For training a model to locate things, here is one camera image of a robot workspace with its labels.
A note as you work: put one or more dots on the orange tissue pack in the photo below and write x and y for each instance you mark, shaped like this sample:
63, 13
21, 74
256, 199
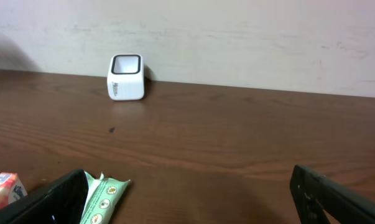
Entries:
11, 189

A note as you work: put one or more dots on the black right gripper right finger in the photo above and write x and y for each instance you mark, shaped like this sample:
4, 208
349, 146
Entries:
314, 196

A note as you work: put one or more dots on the mint green wipes packet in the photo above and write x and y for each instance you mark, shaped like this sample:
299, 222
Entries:
103, 195

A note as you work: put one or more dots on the white barcode scanner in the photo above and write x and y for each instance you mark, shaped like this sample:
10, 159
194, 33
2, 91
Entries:
125, 79

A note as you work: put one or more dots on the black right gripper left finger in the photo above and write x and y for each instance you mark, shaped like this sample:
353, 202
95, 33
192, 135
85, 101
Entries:
61, 201

